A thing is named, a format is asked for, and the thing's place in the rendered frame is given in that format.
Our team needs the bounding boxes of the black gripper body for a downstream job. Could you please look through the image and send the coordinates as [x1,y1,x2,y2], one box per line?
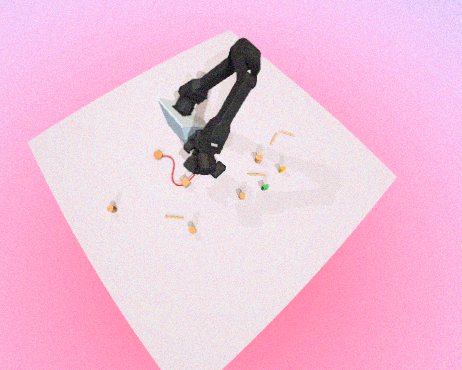
[184,138,226,178]

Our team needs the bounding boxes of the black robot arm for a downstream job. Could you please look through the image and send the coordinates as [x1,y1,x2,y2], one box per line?
[172,37,261,175]

